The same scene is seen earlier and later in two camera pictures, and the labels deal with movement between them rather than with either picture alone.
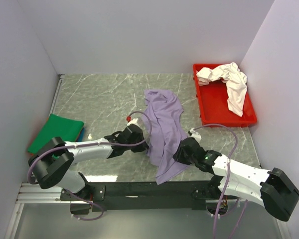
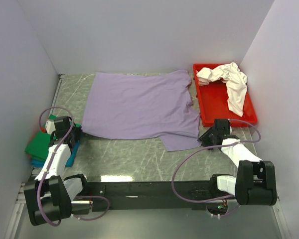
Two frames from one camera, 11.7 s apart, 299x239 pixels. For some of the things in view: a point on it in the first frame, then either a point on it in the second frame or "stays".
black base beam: [140, 196] stays
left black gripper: [142, 147] → [77, 130]
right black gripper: [178, 156] → [204, 137]
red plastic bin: [213, 99] stays
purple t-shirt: [168, 129] → [143, 105]
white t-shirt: [235, 80] stays
